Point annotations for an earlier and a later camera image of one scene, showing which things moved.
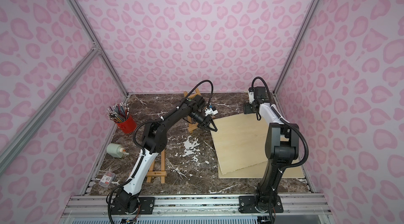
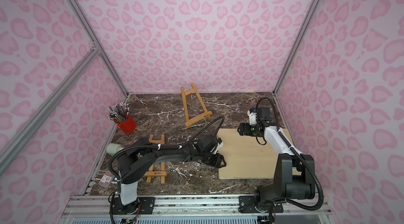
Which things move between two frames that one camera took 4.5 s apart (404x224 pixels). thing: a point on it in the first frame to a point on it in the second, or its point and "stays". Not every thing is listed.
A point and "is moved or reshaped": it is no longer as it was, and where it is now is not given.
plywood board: x=240 y=141 is moved or reshaped
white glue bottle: x=116 y=150 stays
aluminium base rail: x=82 y=205 stays
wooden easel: x=162 y=173 stays
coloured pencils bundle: x=118 y=112 stays
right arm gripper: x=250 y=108 to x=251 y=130
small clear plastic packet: x=107 y=179 stays
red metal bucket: x=128 y=126 stays
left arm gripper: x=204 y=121 to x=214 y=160
